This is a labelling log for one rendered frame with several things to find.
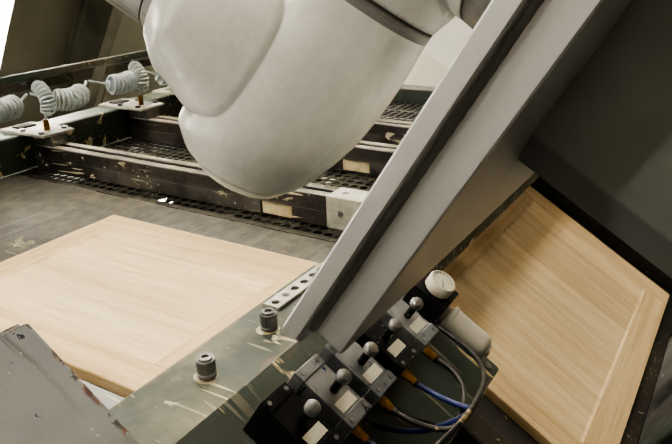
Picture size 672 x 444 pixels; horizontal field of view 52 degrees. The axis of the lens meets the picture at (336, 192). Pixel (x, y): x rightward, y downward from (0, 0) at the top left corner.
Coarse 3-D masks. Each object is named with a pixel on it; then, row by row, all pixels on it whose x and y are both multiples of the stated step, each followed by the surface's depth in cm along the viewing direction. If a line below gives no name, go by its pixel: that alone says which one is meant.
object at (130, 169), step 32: (32, 128) 193; (64, 128) 191; (64, 160) 186; (96, 160) 179; (128, 160) 172; (160, 160) 172; (160, 192) 169; (192, 192) 163; (224, 192) 158; (320, 192) 145; (352, 192) 144; (320, 224) 146
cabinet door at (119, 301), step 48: (96, 240) 139; (144, 240) 138; (192, 240) 137; (0, 288) 121; (48, 288) 120; (96, 288) 119; (144, 288) 119; (192, 288) 118; (240, 288) 117; (48, 336) 104; (96, 336) 104; (144, 336) 104; (192, 336) 103; (96, 384) 95; (144, 384) 92
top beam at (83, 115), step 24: (144, 96) 234; (168, 96) 234; (72, 120) 204; (96, 120) 210; (120, 120) 218; (0, 144) 185; (24, 144) 191; (96, 144) 212; (0, 168) 186; (24, 168) 192
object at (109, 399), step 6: (90, 384) 89; (96, 390) 87; (102, 390) 87; (96, 396) 86; (102, 396) 86; (108, 396) 86; (114, 396) 86; (102, 402) 85; (108, 402) 85; (114, 402) 85; (108, 408) 84
